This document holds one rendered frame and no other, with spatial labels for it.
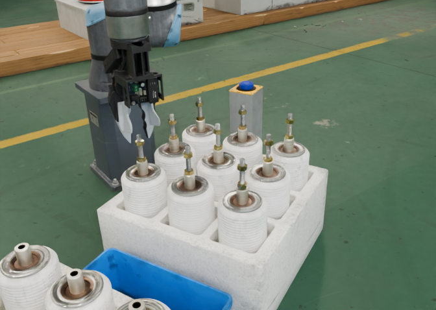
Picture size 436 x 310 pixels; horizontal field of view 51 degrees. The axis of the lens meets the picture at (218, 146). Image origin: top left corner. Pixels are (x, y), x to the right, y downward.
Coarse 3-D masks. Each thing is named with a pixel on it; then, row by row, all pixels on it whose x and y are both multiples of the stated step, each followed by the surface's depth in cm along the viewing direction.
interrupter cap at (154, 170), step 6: (132, 168) 98; (150, 168) 98; (156, 168) 98; (126, 174) 95; (132, 174) 95; (138, 174) 96; (150, 174) 95; (156, 174) 95; (132, 180) 93; (138, 180) 93; (144, 180) 93; (150, 180) 94
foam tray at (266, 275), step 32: (320, 192) 107; (128, 224) 94; (160, 224) 92; (288, 224) 91; (320, 224) 114; (160, 256) 93; (192, 256) 88; (224, 256) 83; (256, 256) 82; (288, 256) 94; (224, 288) 87; (256, 288) 83; (288, 288) 99
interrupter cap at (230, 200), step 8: (232, 192) 88; (248, 192) 88; (224, 200) 86; (232, 200) 86; (248, 200) 86; (256, 200) 85; (232, 208) 83; (240, 208) 83; (248, 208) 83; (256, 208) 83
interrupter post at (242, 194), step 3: (237, 189) 84; (240, 189) 84; (243, 189) 84; (246, 189) 84; (237, 192) 84; (240, 192) 84; (243, 192) 84; (246, 192) 84; (237, 195) 84; (240, 195) 84; (243, 195) 84; (246, 195) 84; (237, 198) 85; (240, 198) 84; (243, 198) 84; (246, 198) 85; (237, 201) 85; (240, 201) 85; (243, 201) 85; (246, 201) 85; (243, 204) 85
